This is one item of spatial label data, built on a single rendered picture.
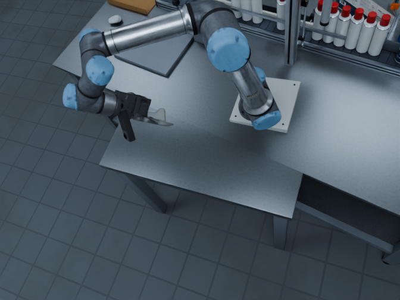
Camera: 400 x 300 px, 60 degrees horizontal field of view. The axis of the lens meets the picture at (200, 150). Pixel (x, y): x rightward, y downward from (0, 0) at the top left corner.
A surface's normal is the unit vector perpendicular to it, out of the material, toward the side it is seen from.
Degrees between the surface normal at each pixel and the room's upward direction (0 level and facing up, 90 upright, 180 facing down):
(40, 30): 0
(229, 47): 81
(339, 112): 0
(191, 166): 0
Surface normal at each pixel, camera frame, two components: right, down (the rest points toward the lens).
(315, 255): -0.19, -0.44
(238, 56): 0.18, 0.77
